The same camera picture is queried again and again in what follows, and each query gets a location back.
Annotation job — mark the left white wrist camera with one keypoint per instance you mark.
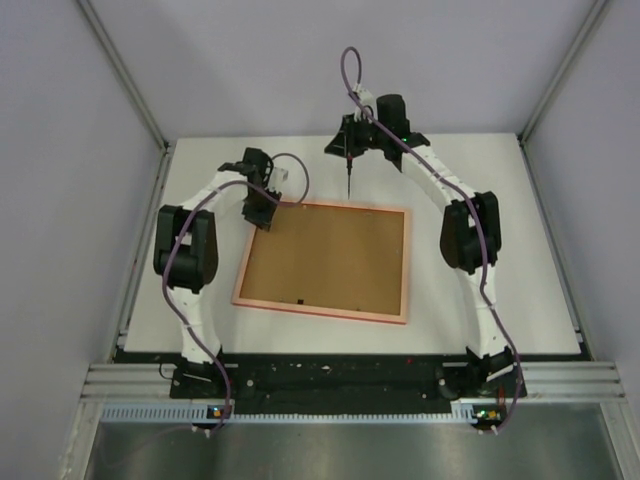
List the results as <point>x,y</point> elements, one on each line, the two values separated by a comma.
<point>278,178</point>

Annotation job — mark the right corner aluminium post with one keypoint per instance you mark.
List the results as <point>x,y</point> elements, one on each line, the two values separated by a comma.
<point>596,14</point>

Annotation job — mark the corner aluminium post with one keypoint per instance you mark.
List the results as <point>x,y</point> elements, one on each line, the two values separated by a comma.
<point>122,74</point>
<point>596,14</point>

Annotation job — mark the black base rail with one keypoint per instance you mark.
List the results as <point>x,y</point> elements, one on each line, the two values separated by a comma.
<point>330,384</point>

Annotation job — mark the grey slotted cable duct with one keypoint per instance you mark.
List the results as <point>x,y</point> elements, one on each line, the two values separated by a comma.
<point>209,412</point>

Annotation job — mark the red picture frame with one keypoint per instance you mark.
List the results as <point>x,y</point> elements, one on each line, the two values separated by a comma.
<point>330,260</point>

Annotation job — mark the red handled screwdriver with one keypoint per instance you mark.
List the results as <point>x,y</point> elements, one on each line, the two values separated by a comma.
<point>349,169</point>

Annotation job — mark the left corner aluminium post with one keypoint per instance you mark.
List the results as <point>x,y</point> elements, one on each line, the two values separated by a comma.
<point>122,74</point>

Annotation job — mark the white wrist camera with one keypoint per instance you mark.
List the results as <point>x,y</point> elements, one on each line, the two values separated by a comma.
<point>278,178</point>
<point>362,98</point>

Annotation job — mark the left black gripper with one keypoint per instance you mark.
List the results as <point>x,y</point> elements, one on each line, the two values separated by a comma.
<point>260,219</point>

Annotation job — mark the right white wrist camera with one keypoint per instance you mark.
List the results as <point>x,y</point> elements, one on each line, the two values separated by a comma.
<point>362,98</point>

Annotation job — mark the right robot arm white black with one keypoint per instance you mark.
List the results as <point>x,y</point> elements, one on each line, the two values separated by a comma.
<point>470,237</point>

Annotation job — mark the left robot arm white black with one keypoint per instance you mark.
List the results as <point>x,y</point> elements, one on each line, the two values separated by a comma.
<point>186,254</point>

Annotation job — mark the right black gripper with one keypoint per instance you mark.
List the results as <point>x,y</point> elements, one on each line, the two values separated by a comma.
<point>344,141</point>

